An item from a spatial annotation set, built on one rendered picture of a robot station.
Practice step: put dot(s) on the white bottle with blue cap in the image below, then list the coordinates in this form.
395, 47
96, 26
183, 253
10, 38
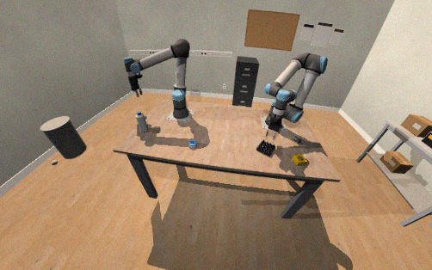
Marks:
141, 122

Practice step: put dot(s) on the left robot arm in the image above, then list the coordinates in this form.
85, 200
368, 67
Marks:
315, 65

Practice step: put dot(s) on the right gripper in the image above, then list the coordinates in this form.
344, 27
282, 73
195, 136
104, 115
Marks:
134, 82

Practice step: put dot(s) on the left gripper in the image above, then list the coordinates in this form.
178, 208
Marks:
274, 121

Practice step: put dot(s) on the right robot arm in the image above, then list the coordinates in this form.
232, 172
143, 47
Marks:
179, 51

